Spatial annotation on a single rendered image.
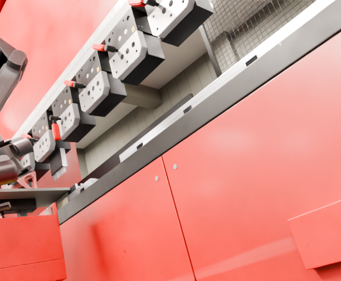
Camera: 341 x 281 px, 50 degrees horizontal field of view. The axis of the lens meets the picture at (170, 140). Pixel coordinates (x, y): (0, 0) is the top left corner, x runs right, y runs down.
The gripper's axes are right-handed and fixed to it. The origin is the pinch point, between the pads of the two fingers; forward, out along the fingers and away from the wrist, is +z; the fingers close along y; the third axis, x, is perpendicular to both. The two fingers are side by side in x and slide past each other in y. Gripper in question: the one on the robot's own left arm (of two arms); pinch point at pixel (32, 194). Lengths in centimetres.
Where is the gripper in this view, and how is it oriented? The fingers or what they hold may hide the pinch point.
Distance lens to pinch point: 142.9
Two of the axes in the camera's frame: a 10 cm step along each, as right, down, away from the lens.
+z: 5.7, 8.2, -0.2
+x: -5.4, 3.6, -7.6
